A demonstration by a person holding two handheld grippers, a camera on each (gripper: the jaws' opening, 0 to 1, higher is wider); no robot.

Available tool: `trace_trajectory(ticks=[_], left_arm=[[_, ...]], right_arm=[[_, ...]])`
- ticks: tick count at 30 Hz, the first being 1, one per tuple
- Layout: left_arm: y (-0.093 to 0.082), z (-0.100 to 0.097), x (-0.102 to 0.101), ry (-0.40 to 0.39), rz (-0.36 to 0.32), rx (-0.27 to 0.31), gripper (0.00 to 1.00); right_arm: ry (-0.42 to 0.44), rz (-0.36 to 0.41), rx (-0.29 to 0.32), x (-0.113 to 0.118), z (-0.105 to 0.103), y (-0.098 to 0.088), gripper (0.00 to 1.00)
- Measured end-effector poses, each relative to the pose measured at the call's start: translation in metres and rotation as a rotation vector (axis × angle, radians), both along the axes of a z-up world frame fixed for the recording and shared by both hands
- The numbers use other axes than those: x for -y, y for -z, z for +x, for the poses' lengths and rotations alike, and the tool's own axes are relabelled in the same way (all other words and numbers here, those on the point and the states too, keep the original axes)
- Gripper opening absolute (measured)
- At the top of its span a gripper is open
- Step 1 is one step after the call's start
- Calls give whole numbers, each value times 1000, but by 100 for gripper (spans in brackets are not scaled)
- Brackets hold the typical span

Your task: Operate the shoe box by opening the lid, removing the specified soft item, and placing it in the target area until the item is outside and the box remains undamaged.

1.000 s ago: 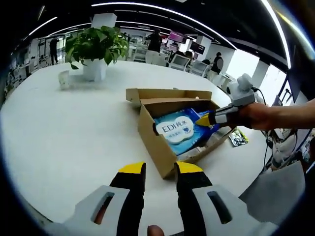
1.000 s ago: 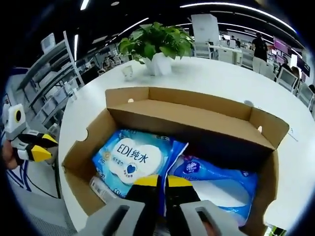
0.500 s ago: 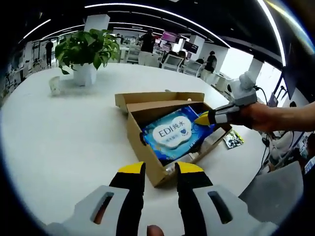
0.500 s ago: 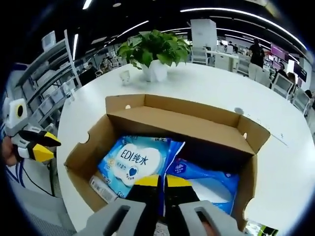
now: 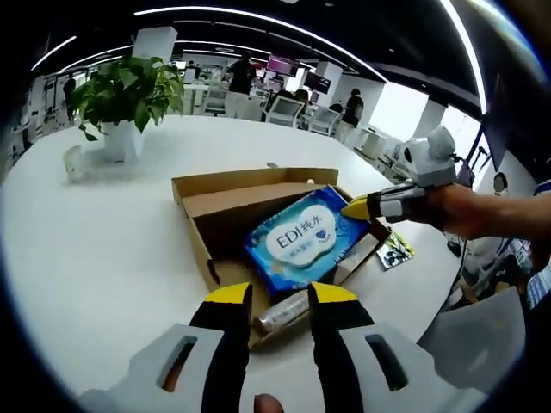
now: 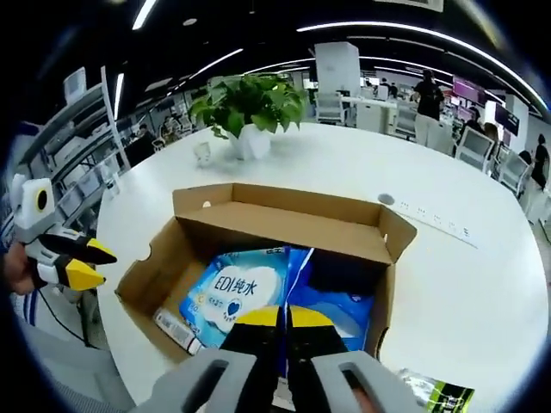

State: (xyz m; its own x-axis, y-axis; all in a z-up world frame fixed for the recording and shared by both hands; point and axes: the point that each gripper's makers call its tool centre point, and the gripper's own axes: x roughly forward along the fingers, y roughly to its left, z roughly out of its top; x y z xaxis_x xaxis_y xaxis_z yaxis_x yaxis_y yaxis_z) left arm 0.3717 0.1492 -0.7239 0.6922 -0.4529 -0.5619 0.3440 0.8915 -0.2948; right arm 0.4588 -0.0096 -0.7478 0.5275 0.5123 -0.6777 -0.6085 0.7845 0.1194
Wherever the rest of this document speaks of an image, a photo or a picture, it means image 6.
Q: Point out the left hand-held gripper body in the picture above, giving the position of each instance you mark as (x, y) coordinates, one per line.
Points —
(30, 211)

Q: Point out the brown cardboard shoe box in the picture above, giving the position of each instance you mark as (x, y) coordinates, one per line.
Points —
(280, 223)

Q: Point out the ceiling air conditioner vent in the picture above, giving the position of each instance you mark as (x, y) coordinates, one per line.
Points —
(409, 3)

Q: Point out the round table socket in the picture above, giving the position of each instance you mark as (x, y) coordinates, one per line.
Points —
(386, 199)

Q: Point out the inlaid table power strip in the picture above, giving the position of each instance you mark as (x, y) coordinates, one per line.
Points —
(439, 223)

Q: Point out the purple wall screen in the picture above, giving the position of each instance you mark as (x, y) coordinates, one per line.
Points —
(469, 90)

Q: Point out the small patterned paper cup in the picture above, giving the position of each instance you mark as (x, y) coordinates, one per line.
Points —
(202, 154)

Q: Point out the small white bottle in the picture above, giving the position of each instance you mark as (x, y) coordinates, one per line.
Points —
(113, 183)

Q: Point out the blue wipes pack soft item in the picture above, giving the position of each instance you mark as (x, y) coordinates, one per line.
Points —
(241, 284)

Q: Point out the green black packet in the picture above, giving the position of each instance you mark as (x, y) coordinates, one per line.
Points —
(443, 393)

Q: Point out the blue floral soft tissue pack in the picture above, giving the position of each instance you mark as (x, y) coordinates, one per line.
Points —
(336, 301)

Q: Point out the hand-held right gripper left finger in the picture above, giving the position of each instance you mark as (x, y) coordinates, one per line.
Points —
(241, 370)

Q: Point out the person's left hand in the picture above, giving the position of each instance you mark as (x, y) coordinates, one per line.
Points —
(17, 271)

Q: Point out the grey chair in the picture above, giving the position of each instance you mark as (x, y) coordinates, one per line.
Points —
(77, 378)

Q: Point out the white office chair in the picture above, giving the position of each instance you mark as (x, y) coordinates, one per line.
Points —
(475, 148)

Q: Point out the grey metal shelf rack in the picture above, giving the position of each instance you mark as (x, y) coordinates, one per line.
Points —
(73, 142)

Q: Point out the potted green plant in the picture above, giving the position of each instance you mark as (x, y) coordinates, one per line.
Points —
(249, 107)

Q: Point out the clear pump bottle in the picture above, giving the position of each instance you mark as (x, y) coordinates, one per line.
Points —
(176, 329)

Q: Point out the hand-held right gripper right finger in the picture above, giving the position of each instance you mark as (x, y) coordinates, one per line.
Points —
(323, 378)

